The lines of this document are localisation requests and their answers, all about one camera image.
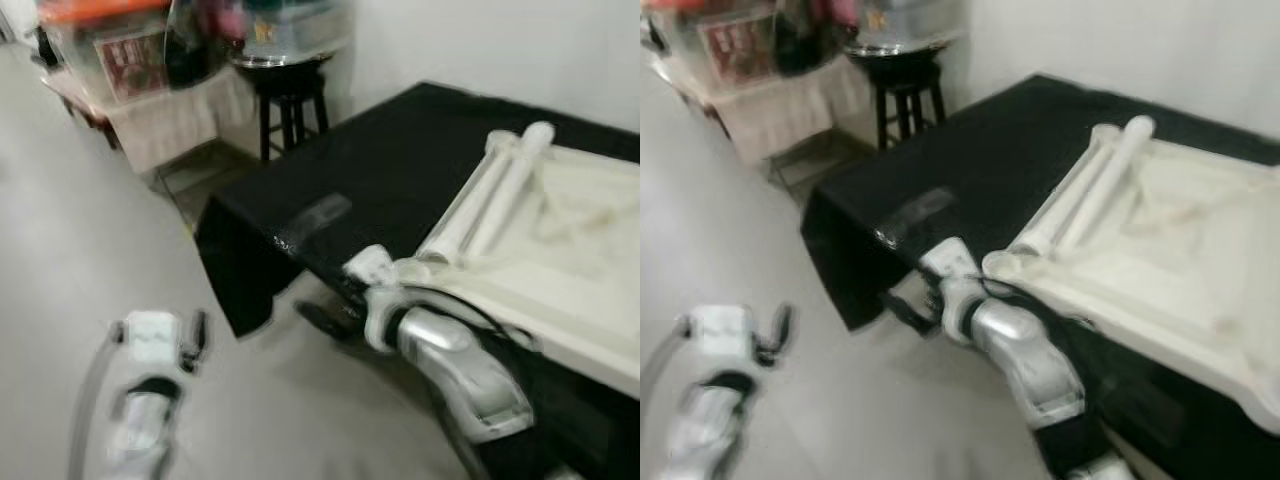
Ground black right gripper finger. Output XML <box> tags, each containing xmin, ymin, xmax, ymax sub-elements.
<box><xmin>878</xmin><ymin>289</ymin><xmax>942</xmax><ymax>337</ymax></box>
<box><xmin>295</xmin><ymin>299</ymin><xmax>365</xmax><ymax>343</ymax></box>

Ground white plastic table leg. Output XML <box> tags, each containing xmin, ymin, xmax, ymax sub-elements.
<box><xmin>420</xmin><ymin>132</ymin><xmax>531</xmax><ymax>263</ymax></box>
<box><xmin>1012</xmin><ymin>124</ymin><xmax>1126</xmax><ymax>259</ymax></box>
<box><xmin>460</xmin><ymin>120</ymin><xmax>557</xmax><ymax>263</ymax></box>
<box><xmin>1055</xmin><ymin>114</ymin><xmax>1157</xmax><ymax>256</ymax></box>

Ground white plastic children table top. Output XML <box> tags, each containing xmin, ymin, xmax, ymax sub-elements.
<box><xmin>980</xmin><ymin>122</ymin><xmax>1280</xmax><ymax>437</ymax></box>
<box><xmin>393</xmin><ymin>128</ymin><xmax>641</xmax><ymax>401</ymax></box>

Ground clear plastic bag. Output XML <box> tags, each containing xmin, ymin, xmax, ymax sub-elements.
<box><xmin>873</xmin><ymin>186</ymin><xmax>958</xmax><ymax>247</ymax></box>
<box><xmin>274</xmin><ymin>192</ymin><xmax>354</xmax><ymax>252</ymax></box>

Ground black tablecloth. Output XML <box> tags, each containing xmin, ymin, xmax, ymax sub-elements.
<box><xmin>194</xmin><ymin>82</ymin><xmax>641</xmax><ymax>480</ymax></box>
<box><xmin>800</xmin><ymin>73</ymin><xmax>1280</xmax><ymax>480</ymax></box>

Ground beige lace covered bench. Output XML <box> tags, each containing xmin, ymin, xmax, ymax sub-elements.
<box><xmin>655</xmin><ymin>55</ymin><xmax>873</xmax><ymax>166</ymax></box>
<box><xmin>43</xmin><ymin>65</ymin><xmax>258</xmax><ymax>177</ymax></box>

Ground black round stool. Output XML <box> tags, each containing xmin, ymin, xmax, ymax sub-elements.
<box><xmin>230</xmin><ymin>55</ymin><xmax>332</xmax><ymax>163</ymax></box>
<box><xmin>850</xmin><ymin>48</ymin><xmax>949</xmax><ymax>151</ymax></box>

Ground red printed cardboard box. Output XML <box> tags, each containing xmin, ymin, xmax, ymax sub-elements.
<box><xmin>700</xmin><ymin>18</ymin><xmax>779</xmax><ymax>89</ymax></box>
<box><xmin>93</xmin><ymin>33</ymin><xmax>168</xmax><ymax>103</ymax></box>

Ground black plastic bag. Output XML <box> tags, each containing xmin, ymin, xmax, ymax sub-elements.
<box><xmin>772</xmin><ymin>0</ymin><xmax>841</xmax><ymax>77</ymax></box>
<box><xmin>163</xmin><ymin>0</ymin><xmax>229</xmax><ymax>91</ymax></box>

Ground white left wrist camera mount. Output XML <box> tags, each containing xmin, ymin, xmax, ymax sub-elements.
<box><xmin>118</xmin><ymin>310</ymin><xmax>188</xmax><ymax>367</ymax></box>
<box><xmin>688</xmin><ymin>304</ymin><xmax>765</xmax><ymax>363</ymax></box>

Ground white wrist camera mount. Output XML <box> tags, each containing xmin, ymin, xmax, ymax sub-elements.
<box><xmin>688</xmin><ymin>304</ymin><xmax>765</xmax><ymax>363</ymax></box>
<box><xmin>918</xmin><ymin>237</ymin><xmax>988</xmax><ymax>347</ymax></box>
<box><xmin>342</xmin><ymin>245</ymin><xmax>407</xmax><ymax>353</ymax></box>
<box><xmin>118</xmin><ymin>310</ymin><xmax>188</xmax><ymax>367</ymax></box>

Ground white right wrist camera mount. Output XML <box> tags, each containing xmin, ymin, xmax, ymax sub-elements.
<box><xmin>918</xmin><ymin>237</ymin><xmax>988</xmax><ymax>347</ymax></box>
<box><xmin>342</xmin><ymin>245</ymin><xmax>407</xmax><ymax>353</ymax></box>

